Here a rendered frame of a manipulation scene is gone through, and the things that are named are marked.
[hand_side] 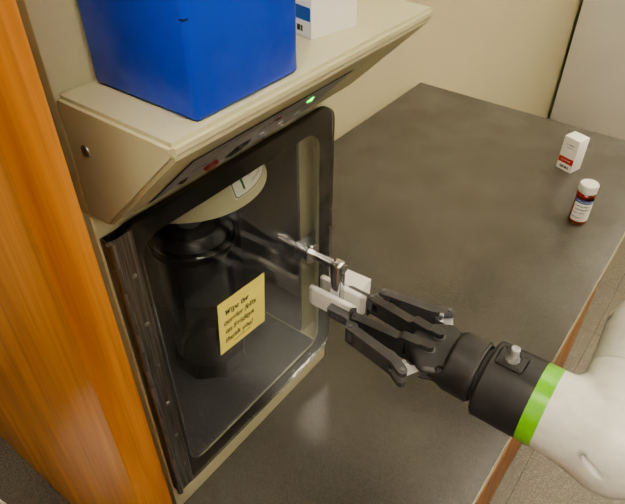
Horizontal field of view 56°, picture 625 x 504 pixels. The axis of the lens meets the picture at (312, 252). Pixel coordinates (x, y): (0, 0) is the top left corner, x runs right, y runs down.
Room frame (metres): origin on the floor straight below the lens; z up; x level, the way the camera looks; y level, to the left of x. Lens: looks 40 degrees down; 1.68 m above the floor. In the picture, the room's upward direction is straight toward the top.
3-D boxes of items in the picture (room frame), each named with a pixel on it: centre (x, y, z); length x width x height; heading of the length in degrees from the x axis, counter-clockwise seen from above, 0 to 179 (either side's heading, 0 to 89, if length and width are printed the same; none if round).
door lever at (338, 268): (0.55, -0.02, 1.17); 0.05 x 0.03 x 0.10; 53
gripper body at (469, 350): (0.45, -0.16, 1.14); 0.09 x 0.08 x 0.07; 53
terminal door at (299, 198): (0.49, 0.07, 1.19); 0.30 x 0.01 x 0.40; 143
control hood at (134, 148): (0.46, 0.03, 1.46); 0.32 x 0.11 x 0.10; 143
